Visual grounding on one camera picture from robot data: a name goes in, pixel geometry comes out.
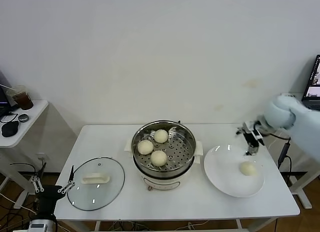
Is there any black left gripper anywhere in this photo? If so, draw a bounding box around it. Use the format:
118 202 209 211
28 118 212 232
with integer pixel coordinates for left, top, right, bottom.
30 162 76 214

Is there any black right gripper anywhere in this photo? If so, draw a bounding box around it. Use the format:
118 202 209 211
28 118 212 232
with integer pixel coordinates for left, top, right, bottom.
235 120 264 156

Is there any white steamed baozi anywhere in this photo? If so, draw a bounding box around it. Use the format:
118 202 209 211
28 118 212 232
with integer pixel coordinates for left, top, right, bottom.
137 140 154 155
153 129 169 144
150 150 168 167
239 161 257 176

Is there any glass lid with white handle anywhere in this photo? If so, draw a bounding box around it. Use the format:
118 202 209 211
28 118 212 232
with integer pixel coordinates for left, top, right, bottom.
66 156 126 211

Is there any perforated steel steamer basket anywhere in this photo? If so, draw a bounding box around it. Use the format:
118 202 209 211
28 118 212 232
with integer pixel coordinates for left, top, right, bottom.
131 120 197 173

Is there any white round plate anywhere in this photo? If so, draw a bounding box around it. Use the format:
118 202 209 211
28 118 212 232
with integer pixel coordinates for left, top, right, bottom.
203 144 265 198

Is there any black computer mouse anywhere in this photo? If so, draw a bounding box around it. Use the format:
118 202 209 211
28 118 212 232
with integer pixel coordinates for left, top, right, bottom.
1 120 20 137

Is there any open black laptop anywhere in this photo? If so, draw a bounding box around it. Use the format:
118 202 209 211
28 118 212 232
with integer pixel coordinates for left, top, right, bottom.
301 54 320 110

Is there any plastic cup of iced coffee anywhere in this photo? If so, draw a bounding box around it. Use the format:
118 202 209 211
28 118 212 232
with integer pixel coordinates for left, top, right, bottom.
6 85 34 110

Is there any white electric cooker base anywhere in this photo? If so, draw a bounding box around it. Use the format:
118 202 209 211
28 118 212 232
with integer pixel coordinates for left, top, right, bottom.
124 139 204 192

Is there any dark monitor with blue strip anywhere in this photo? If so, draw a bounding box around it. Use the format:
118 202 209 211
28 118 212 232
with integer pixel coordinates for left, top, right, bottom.
0 70 14 115

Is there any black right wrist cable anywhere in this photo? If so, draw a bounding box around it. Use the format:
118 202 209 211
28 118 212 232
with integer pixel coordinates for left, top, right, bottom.
259 130 292 141

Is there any black floor cable loop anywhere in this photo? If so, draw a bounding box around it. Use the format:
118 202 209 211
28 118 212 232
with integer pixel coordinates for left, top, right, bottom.
9 162 38 192

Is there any black cable with adapter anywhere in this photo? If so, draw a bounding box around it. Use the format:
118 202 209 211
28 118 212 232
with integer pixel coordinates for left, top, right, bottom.
277 138 294 187

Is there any thin black desk cable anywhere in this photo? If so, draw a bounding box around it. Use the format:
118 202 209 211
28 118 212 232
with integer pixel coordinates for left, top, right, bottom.
0 110 20 123

